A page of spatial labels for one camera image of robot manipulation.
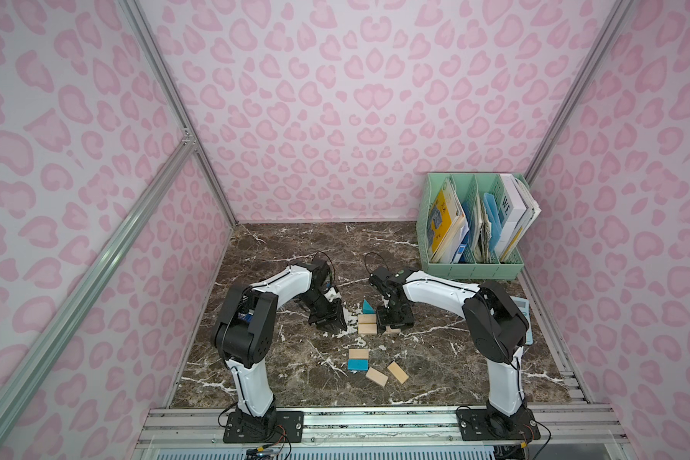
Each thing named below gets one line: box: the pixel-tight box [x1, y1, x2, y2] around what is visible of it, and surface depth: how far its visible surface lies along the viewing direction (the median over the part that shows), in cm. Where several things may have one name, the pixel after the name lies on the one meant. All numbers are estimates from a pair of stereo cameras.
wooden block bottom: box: [365, 366, 390, 388], surface depth 82 cm
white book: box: [494, 173, 542, 262], surface depth 94 cm
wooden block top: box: [358, 314, 377, 324], surface depth 94 cm
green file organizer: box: [416, 172, 530, 283], surface depth 98 cm
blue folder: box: [483, 192, 503, 253], surface depth 92 cm
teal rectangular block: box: [346, 358, 369, 371], surface depth 85 cm
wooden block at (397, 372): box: [387, 360, 410, 385], surface depth 83 cm
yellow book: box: [426, 177, 467, 263], surface depth 97 cm
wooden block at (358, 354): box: [348, 348, 369, 360], surface depth 86 cm
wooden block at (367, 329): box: [358, 323, 378, 335], surface depth 90 cm
